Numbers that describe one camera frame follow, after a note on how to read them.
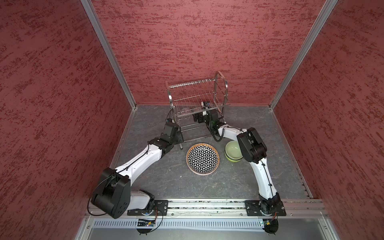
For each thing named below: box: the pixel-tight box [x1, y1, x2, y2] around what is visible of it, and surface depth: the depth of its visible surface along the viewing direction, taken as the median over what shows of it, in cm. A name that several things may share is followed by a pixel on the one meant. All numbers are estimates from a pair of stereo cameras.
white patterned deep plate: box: [185, 143, 220, 176], surface depth 91 cm
